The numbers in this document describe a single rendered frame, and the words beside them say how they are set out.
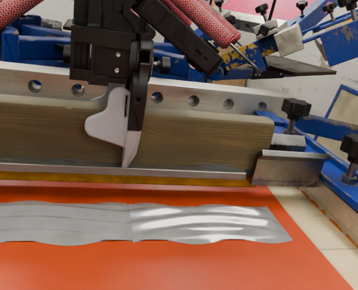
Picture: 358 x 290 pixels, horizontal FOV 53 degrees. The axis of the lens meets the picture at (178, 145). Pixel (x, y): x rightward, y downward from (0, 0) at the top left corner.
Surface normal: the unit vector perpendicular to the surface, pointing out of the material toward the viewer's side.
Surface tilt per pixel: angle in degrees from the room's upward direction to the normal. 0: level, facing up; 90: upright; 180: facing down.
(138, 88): 79
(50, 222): 32
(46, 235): 41
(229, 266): 0
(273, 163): 90
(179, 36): 92
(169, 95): 90
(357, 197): 0
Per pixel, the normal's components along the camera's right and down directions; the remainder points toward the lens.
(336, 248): 0.15, -0.92
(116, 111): 0.22, 0.26
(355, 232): -0.97, -0.06
